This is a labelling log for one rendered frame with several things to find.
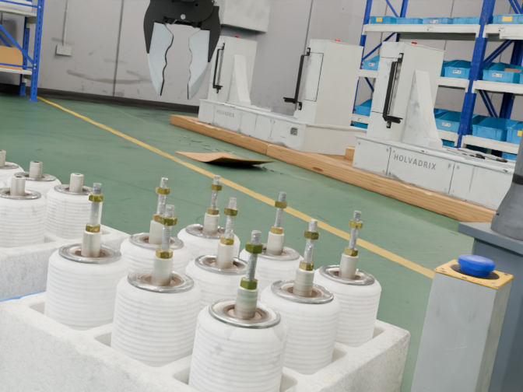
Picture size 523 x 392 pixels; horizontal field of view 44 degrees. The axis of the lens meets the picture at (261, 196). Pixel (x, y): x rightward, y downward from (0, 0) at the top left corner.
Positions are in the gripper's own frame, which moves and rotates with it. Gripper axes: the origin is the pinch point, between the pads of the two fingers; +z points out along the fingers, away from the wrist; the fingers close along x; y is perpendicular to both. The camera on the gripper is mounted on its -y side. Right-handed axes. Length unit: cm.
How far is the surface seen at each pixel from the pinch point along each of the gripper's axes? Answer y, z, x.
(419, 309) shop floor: 61, 47, -61
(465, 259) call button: -19.0, 13.6, -35.1
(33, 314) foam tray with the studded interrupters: -12.3, 28.4, 12.5
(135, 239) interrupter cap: -0.3, 21.1, 3.0
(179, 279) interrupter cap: -14.9, 21.1, -4.1
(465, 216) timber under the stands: 191, 44, -121
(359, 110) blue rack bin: 690, 16, -172
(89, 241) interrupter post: -9.8, 19.4, 7.4
